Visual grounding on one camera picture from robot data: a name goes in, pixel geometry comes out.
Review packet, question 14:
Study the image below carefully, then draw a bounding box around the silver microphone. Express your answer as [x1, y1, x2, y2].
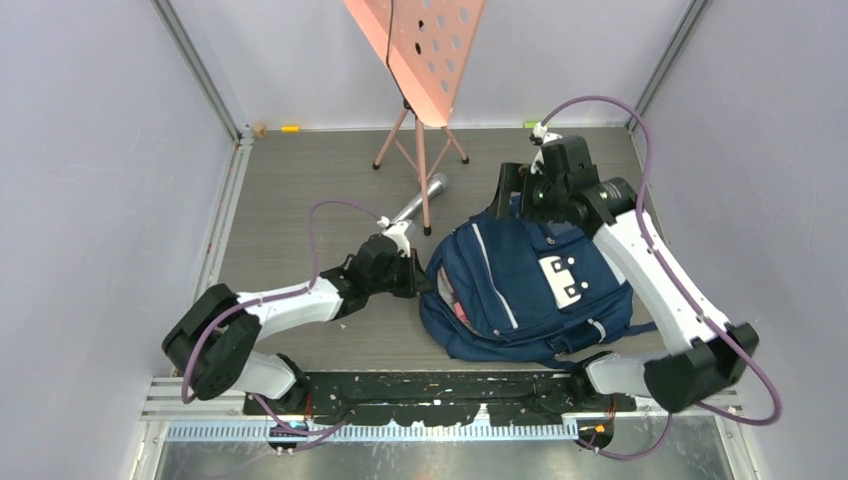
[391, 172, 448, 224]

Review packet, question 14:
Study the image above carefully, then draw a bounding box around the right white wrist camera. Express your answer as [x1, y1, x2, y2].
[529, 123, 563, 175]

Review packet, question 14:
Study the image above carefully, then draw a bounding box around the purple cable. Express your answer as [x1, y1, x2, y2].
[181, 199, 392, 453]
[539, 95, 784, 460]

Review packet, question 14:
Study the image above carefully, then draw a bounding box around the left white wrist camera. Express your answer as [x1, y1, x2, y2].
[377, 216, 416, 257]

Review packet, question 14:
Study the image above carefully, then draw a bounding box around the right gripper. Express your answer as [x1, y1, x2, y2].
[489, 161, 568, 224]

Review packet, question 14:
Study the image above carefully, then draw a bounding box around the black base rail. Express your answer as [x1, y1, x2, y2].
[268, 370, 636, 427]

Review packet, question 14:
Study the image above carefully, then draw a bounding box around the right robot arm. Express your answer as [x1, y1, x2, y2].
[489, 136, 760, 413]

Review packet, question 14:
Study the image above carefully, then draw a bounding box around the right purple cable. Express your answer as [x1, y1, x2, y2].
[539, 95, 784, 460]

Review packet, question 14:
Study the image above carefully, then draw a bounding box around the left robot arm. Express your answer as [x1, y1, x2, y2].
[162, 234, 433, 414]

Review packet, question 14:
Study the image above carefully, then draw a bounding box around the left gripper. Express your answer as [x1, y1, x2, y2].
[367, 248, 432, 298]

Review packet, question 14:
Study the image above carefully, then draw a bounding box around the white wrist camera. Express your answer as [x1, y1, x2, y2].
[529, 123, 563, 175]
[377, 216, 416, 257]

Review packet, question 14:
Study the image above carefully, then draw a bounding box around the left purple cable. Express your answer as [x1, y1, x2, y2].
[181, 199, 392, 453]

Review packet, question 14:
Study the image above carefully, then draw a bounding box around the small wooden block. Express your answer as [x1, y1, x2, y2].
[251, 122, 268, 139]

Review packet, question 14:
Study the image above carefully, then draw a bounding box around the pink music stand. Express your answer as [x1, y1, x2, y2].
[344, 0, 486, 236]

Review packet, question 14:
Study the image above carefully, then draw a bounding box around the navy blue student backpack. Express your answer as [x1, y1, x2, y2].
[419, 212, 656, 370]

